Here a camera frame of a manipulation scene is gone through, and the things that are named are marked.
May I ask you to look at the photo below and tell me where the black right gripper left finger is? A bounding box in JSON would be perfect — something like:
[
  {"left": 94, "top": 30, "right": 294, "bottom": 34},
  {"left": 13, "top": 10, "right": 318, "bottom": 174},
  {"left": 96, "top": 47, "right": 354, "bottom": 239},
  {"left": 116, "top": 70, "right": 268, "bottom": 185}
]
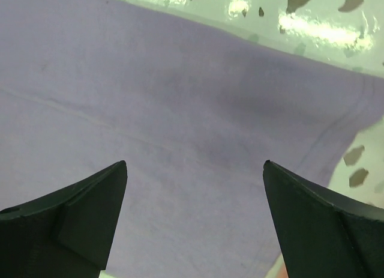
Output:
[{"left": 1, "top": 160, "right": 127, "bottom": 278}]

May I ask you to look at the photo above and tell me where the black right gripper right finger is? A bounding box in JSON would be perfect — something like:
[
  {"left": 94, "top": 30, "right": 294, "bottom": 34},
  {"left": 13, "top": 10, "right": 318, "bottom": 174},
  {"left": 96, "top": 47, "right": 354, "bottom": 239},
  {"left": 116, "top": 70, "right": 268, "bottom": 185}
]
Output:
[{"left": 263, "top": 160, "right": 383, "bottom": 278}]

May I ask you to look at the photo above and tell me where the lavender purple t-shirt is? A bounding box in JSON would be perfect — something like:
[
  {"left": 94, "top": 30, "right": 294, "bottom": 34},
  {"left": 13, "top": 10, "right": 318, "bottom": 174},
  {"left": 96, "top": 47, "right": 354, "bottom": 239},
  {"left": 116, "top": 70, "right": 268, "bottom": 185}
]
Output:
[{"left": 1, "top": 0, "right": 383, "bottom": 277}]

